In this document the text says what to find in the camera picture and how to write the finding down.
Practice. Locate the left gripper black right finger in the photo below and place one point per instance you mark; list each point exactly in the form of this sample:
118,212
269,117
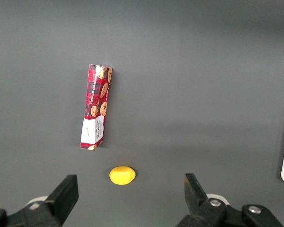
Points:
198,205

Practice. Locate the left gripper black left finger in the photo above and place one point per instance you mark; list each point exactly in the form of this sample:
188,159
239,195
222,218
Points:
59,203

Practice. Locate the yellow lemon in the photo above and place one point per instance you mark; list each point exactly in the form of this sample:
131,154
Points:
121,175

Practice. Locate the red tartan cookie box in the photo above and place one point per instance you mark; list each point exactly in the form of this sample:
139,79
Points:
97,106

